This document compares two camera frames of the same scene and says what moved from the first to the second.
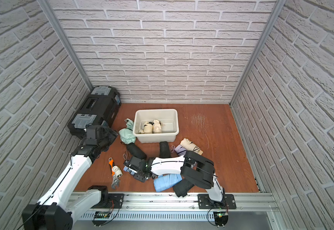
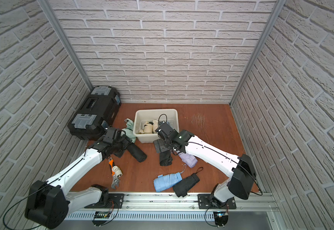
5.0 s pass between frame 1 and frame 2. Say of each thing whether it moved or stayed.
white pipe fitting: stayed
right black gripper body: moved
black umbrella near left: stayed
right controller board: stayed
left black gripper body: moved
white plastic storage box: stayed
